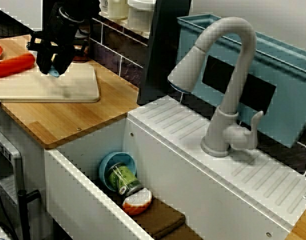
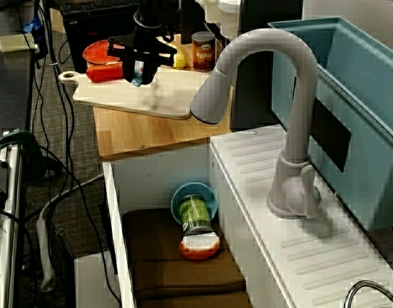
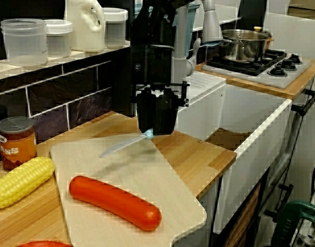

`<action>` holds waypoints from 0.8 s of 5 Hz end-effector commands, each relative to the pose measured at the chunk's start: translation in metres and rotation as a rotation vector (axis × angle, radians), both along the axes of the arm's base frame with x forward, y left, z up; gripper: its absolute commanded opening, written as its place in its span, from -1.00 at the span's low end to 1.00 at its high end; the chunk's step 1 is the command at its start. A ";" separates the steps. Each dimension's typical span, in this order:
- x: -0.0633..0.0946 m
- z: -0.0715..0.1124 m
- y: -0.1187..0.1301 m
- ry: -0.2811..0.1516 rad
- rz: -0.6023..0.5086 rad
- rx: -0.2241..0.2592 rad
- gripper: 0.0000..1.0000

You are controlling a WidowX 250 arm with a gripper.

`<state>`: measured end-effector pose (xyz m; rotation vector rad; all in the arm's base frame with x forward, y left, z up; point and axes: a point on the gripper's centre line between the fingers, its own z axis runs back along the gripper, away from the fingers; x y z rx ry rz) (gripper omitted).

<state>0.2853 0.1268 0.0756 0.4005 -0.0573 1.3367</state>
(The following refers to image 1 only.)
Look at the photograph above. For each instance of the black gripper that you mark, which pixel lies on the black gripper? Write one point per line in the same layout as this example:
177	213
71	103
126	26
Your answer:
60	43

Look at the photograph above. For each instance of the red toy sausage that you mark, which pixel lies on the red toy sausage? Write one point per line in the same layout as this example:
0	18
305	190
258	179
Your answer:
13	66

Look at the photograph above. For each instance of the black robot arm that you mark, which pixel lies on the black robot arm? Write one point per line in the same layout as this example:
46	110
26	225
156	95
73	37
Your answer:
65	17

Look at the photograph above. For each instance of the light wooden cutting board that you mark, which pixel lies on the light wooden cutting board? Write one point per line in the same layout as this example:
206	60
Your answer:
43	87

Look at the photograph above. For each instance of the tall clear white-lidded container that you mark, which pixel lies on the tall clear white-lidded container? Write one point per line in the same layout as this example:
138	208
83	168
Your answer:
138	17

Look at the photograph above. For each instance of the grey toy dishwasher front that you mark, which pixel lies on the grey toy dishwasher front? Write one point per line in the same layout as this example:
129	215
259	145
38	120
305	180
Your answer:
15	162

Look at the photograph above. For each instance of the black vertical panel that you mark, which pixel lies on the black vertical panel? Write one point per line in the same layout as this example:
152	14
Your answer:
163	50

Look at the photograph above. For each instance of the blue bowl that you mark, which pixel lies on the blue bowl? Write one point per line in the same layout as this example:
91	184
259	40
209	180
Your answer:
104	165

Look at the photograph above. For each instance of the green can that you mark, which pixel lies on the green can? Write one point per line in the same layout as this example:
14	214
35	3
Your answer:
120	177

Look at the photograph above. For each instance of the orange white toy sushi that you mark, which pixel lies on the orange white toy sushi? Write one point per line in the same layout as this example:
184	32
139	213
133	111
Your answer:
135	207

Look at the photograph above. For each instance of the white toy sink unit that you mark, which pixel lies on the white toy sink unit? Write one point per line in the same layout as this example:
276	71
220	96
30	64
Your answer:
180	175

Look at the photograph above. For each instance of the grey toy faucet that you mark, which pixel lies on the grey toy faucet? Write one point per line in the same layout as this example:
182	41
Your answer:
228	112

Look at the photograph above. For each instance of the brown cloth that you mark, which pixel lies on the brown cloth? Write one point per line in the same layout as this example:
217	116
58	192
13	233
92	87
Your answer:
163	220

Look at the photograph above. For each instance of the blue plastic bin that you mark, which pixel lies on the blue plastic bin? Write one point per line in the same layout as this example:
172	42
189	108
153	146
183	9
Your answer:
288	112

